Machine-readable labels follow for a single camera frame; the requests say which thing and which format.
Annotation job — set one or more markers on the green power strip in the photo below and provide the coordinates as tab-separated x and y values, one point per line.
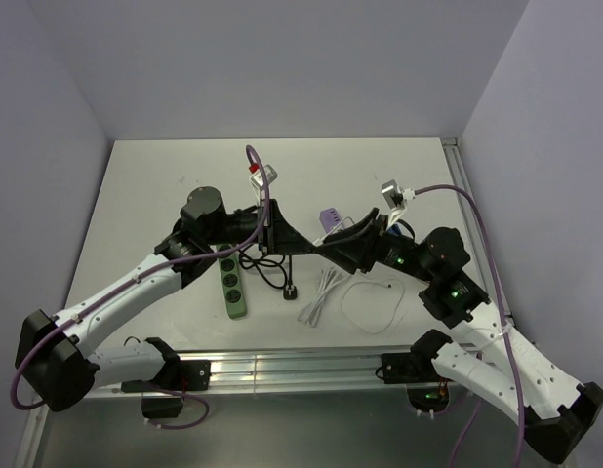
232	287

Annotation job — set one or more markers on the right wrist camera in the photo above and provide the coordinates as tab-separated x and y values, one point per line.
397	199

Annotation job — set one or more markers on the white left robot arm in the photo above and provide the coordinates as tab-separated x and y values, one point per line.
60	355

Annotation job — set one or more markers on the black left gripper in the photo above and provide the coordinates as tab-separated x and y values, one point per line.
282	239

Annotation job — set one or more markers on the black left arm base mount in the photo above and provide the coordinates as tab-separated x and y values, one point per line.
166	397

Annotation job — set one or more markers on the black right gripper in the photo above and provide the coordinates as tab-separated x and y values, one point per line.
353	251

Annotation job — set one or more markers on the purple power strip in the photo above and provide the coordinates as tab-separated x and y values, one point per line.
331	220

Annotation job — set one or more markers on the blue cube socket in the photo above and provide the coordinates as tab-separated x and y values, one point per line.
395	230

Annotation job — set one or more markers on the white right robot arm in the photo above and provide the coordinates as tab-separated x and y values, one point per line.
552	409

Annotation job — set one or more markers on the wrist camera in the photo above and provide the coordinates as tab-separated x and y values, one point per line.
397	199
259	178

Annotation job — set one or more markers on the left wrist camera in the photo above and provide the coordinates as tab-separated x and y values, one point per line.
259	178

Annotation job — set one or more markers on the aluminium table frame rail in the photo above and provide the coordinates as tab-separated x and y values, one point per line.
146	183

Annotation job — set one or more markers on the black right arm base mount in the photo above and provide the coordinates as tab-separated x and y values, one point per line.
427	392

